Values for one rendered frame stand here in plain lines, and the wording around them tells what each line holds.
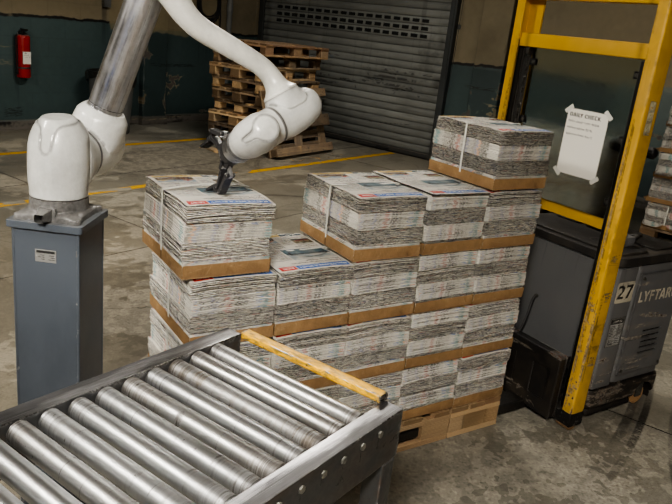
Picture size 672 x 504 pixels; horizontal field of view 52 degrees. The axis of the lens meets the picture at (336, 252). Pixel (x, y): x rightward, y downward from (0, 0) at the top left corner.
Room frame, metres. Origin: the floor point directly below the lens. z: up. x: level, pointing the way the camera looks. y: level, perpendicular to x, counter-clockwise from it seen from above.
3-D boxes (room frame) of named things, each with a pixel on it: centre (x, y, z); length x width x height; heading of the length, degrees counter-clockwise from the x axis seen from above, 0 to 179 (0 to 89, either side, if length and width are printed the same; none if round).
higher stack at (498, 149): (2.79, -0.56, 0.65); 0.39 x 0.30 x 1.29; 34
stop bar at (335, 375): (1.51, 0.03, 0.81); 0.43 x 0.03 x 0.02; 55
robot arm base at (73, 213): (1.84, 0.78, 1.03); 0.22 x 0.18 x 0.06; 179
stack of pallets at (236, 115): (9.14, 1.11, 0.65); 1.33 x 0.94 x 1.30; 149
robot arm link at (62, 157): (1.87, 0.78, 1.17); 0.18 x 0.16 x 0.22; 176
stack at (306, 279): (2.38, 0.04, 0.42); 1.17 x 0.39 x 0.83; 124
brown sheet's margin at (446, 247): (2.62, -0.32, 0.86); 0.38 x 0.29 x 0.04; 35
